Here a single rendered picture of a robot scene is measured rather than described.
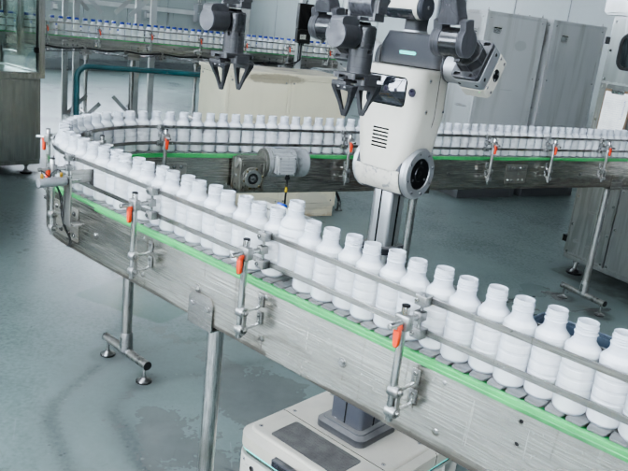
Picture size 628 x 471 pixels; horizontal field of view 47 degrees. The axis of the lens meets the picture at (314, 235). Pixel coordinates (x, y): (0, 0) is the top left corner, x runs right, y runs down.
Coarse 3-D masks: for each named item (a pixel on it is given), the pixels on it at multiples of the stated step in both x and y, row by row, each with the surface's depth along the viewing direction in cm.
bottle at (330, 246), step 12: (324, 228) 158; (336, 228) 160; (324, 240) 158; (336, 240) 158; (324, 252) 157; (336, 252) 157; (324, 264) 158; (324, 276) 159; (312, 288) 161; (324, 300) 160
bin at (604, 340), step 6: (534, 318) 180; (540, 318) 183; (570, 324) 180; (576, 324) 179; (570, 330) 180; (600, 336) 175; (606, 336) 174; (600, 342) 175; (606, 342) 174; (606, 348) 175; (450, 462) 155; (444, 468) 154
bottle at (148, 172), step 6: (144, 162) 204; (150, 162) 205; (144, 168) 202; (150, 168) 202; (144, 174) 202; (150, 174) 203; (138, 180) 203; (144, 180) 202; (150, 180) 202; (138, 186) 203; (138, 192) 203; (144, 192) 203; (138, 198) 204; (144, 198) 203; (138, 216) 205; (144, 216) 205
